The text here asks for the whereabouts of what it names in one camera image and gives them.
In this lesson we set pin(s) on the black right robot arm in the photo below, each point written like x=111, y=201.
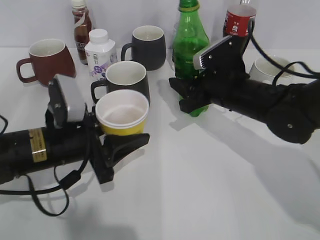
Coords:
x=291, y=112

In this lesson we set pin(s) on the dark cola bottle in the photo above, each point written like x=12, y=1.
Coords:
x=237, y=18

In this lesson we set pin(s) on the dark grey mug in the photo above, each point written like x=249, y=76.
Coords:
x=123, y=75
x=148, y=47

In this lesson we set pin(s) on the white ceramic mug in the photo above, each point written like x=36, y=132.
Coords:
x=264, y=72

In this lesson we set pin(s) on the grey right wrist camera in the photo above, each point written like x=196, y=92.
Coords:
x=223, y=57

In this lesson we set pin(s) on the yellow paper cup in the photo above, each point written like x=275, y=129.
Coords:
x=122, y=112

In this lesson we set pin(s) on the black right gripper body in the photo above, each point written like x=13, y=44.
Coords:
x=231, y=91

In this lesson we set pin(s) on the white milk bottle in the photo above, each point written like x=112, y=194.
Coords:
x=100, y=53

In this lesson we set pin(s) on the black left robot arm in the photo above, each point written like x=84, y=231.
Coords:
x=32, y=150

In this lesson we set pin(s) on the brown tea bottle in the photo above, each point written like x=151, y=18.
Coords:
x=82, y=27

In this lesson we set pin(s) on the dark grey front mug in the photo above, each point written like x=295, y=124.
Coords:
x=123, y=75

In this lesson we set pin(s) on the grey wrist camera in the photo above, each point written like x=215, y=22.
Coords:
x=223, y=57
x=66, y=102

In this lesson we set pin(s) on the green plastic bottle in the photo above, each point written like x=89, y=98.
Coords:
x=190, y=38

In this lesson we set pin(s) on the dark grey rear mug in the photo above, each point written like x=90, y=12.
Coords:
x=148, y=47

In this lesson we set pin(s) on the red ceramic mug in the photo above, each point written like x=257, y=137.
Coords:
x=47, y=57

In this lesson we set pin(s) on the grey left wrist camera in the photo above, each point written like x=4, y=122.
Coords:
x=66, y=102

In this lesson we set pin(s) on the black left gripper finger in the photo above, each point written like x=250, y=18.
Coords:
x=117, y=147

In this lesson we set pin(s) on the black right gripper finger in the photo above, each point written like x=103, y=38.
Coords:
x=191, y=107
x=191, y=89

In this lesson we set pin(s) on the clear water bottle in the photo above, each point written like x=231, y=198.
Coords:
x=174, y=32

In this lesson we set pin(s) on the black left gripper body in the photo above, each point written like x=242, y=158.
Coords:
x=99, y=155

